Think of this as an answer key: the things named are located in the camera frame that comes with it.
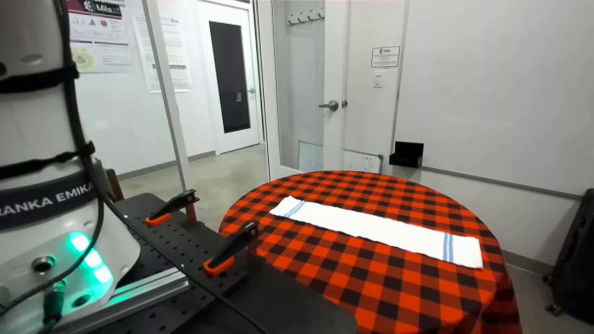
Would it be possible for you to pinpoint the black suitcase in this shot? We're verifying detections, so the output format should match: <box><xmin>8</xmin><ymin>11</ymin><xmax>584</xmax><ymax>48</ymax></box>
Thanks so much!
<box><xmin>543</xmin><ymin>187</ymin><xmax>594</xmax><ymax>324</ymax></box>

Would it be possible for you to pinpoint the white door with dark window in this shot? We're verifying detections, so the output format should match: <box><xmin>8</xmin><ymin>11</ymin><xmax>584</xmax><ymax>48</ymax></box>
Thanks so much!
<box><xmin>196</xmin><ymin>0</ymin><xmax>264</xmax><ymax>157</ymax></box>

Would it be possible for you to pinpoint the small leaning whiteboard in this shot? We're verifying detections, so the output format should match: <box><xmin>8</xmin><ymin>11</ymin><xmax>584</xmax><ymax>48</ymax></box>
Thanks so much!
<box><xmin>340</xmin><ymin>148</ymin><xmax>385</xmax><ymax>176</ymax></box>

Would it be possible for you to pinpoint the colourful wall poster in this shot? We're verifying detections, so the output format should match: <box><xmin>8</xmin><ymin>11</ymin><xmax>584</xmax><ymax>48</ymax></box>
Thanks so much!
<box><xmin>66</xmin><ymin>0</ymin><xmax>134</xmax><ymax>76</ymax></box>

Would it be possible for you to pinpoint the large wall whiteboard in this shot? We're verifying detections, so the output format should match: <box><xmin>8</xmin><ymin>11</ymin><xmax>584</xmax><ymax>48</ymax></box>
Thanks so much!
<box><xmin>394</xmin><ymin>0</ymin><xmax>594</xmax><ymax>196</ymax></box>

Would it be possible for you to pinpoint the white paper wall poster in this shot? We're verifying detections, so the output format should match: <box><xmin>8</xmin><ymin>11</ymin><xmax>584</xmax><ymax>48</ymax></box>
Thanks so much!
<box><xmin>133</xmin><ymin>13</ymin><xmax>194</xmax><ymax>94</ymax></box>

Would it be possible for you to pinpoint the coat hook rail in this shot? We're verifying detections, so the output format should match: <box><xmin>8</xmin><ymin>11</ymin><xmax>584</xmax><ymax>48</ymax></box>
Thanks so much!
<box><xmin>287</xmin><ymin>7</ymin><xmax>327</xmax><ymax>27</ymax></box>

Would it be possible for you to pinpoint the black wall tray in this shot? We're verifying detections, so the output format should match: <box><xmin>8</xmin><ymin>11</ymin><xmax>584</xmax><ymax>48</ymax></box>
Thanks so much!
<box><xmin>389</xmin><ymin>139</ymin><xmax>428</xmax><ymax>170</ymax></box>

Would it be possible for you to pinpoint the white printed wall sign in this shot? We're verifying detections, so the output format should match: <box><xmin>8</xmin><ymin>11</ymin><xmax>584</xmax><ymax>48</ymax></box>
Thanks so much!
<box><xmin>370</xmin><ymin>44</ymin><xmax>404</xmax><ymax>70</ymax></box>

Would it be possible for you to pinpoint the white cloth with blue stripes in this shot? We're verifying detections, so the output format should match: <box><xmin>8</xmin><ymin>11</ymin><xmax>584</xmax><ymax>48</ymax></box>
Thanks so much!
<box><xmin>270</xmin><ymin>194</ymin><xmax>485</xmax><ymax>271</ymax></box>

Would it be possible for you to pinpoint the black orange spring clamp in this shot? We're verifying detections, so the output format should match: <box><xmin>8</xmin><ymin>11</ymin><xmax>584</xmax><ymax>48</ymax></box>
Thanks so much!
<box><xmin>201</xmin><ymin>219</ymin><xmax>262</xmax><ymax>278</ymax></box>
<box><xmin>144</xmin><ymin>187</ymin><xmax>203</xmax><ymax>230</ymax></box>

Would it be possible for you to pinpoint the green cable plug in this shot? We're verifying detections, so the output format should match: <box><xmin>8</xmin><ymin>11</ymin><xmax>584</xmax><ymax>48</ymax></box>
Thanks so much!
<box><xmin>42</xmin><ymin>278</ymin><xmax>69</xmax><ymax>330</ymax></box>

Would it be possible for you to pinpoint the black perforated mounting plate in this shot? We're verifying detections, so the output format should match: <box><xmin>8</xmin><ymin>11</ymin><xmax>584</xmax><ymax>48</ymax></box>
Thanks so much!
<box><xmin>92</xmin><ymin>191</ymin><xmax>359</xmax><ymax>334</ymax></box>

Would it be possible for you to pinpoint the white partition frame post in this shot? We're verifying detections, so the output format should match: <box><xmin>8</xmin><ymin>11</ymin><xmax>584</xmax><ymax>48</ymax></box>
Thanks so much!
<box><xmin>142</xmin><ymin>0</ymin><xmax>196</xmax><ymax>194</ymax></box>

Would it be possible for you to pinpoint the red black plaid tablecloth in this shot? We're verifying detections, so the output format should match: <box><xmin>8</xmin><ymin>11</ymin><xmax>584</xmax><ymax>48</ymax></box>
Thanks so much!
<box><xmin>220</xmin><ymin>168</ymin><xmax>524</xmax><ymax>334</ymax></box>

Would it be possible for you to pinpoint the silver aluminium rail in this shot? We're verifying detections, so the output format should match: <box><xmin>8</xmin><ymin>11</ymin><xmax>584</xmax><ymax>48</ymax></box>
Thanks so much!
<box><xmin>58</xmin><ymin>265</ymin><xmax>192</xmax><ymax>334</ymax></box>

